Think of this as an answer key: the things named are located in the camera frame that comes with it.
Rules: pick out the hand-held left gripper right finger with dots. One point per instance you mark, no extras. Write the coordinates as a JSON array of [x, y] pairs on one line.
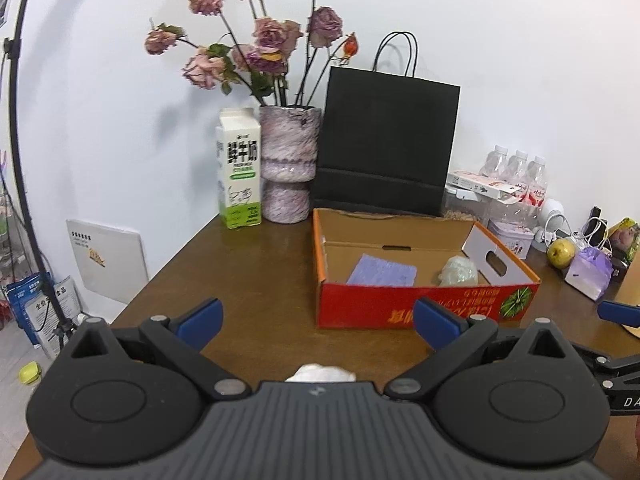
[[437, 322]]

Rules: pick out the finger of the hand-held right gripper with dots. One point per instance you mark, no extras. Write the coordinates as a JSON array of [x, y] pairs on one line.
[[620, 312], [602, 360]]

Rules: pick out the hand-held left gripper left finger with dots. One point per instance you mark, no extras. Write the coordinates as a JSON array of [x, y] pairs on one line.
[[200, 322]]

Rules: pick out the red cardboard box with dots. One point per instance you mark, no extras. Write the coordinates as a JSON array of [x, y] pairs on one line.
[[400, 307]]

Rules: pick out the purple tissue packet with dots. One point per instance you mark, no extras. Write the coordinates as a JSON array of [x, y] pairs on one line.
[[590, 272]]

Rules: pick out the crumpled clear plastic bag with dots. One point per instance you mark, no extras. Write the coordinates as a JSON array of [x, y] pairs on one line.
[[459, 271]]

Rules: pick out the colourful snack bag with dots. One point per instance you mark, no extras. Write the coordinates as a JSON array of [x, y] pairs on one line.
[[627, 237]]

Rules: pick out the purple cloth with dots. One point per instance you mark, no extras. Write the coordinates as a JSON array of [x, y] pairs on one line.
[[382, 271]]

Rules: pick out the green apple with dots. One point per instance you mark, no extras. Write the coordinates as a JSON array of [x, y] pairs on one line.
[[561, 253]]

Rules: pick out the small black device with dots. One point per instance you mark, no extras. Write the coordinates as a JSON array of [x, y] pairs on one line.
[[594, 222]]

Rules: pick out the pale printed tin box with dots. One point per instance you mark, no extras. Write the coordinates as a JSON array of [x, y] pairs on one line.
[[515, 237]]

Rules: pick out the white crumpled tissue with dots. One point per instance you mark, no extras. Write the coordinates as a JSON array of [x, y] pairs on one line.
[[322, 374]]

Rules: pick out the flat white carton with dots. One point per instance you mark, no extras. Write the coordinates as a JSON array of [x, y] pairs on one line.
[[480, 182]]

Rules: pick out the clear water bottle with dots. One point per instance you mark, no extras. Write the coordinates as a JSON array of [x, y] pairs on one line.
[[515, 167], [535, 182], [494, 162]]

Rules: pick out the white green milk carton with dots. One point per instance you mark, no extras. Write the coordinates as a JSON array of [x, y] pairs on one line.
[[239, 170]]

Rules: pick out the blue printed bag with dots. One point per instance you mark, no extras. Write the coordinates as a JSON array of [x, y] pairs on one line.
[[30, 305]]

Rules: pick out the small yellow-green case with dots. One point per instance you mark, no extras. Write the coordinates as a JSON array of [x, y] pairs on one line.
[[29, 373]]

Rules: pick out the black paper bag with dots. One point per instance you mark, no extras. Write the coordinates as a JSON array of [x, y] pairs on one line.
[[385, 145]]

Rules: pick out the purple mottled vase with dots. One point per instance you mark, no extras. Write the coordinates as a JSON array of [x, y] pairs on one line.
[[290, 160]]

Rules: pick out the black light stand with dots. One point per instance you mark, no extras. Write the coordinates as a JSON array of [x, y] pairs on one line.
[[20, 170]]

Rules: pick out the dried pink rose bouquet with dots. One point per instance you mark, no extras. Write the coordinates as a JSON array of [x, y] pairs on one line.
[[265, 40]]

